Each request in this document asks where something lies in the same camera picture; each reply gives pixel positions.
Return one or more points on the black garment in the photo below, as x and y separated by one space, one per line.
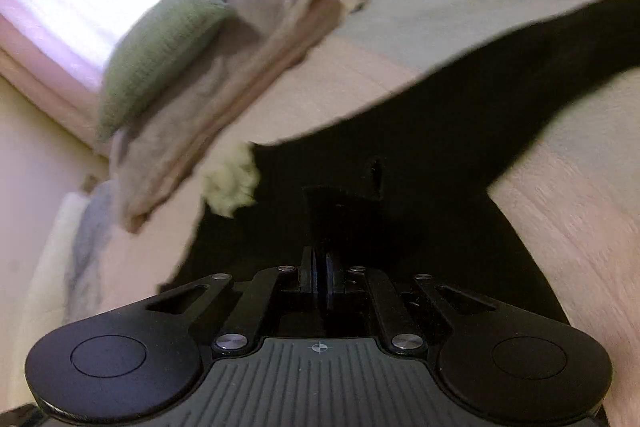
400 132

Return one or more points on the folded pinkish grey blanket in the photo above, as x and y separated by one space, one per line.
215 107

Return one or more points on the green checked pillow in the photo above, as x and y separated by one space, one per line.
160 52

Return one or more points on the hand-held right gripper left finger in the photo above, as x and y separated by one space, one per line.
260 302

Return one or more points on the cream fluffy cloth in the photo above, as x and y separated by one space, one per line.
230 187

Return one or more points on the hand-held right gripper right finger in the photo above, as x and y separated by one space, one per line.
385 307

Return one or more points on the white quilted pillow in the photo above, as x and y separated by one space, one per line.
50 267

